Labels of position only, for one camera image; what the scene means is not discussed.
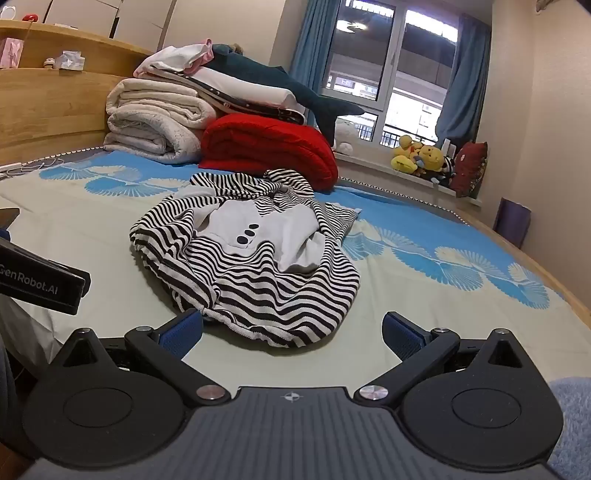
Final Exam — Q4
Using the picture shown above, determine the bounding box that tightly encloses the white quilt with dark trim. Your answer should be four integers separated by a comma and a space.
185, 68, 308, 125

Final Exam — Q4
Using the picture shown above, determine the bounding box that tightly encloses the white fluffy folded blanket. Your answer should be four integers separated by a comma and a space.
104, 78, 220, 163

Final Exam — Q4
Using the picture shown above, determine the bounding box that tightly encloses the yellow plush toy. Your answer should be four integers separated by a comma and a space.
390, 135, 423, 174
416, 145, 447, 179

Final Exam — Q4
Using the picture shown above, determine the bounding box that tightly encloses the wooden headboard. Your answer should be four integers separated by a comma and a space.
0, 21, 156, 164

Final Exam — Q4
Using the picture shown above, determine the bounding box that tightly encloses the striped plush toy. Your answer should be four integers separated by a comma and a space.
431, 157, 459, 186

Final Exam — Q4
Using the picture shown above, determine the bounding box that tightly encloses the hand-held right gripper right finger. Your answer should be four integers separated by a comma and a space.
353, 311, 529, 408

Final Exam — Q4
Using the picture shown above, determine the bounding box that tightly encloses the white window sill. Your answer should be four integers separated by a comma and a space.
335, 151, 482, 207

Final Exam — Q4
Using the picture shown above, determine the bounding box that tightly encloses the dark red pillow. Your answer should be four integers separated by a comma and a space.
450, 141, 489, 199

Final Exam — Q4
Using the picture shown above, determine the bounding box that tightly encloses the blue curtain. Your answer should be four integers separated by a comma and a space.
435, 14, 491, 148
290, 0, 343, 125

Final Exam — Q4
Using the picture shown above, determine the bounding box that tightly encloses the white cable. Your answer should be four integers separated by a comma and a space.
0, 154, 66, 179

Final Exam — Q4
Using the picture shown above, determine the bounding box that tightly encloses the purple board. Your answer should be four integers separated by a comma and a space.
493, 197, 532, 250

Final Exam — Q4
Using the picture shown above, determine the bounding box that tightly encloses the light blue fluffy cloth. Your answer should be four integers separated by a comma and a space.
549, 377, 591, 480

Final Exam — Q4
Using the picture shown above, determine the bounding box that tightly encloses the wooden bed frame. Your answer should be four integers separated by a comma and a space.
462, 210, 591, 326

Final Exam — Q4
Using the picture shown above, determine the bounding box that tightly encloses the white pink folded cloth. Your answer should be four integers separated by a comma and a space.
134, 42, 214, 77

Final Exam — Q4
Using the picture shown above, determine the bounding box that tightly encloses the teal shark plush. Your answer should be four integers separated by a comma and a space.
203, 44, 365, 141

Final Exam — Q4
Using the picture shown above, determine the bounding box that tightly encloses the tissue box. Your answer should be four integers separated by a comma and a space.
54, 50, 88, 71

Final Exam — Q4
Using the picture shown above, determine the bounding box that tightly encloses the white wardrobe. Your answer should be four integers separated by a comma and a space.
37, 0, 298, 63

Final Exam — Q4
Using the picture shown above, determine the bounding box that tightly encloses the white plush toy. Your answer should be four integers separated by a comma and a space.
332, 121, 359, 154

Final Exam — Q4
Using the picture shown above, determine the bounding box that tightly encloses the pink gift bag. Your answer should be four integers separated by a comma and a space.
0, 38, 24, 69

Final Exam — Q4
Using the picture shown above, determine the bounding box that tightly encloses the window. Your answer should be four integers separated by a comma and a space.
318, 0, 463, 148

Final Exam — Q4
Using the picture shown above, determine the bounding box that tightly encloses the black white striped garment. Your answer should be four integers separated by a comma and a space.
129, 168, 362, 348

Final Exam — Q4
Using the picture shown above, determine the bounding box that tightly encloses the red folded blanket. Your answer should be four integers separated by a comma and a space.
198, 114, 340, 192

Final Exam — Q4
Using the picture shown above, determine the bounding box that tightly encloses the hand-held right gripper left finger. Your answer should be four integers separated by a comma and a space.
58, 308, 232, 408

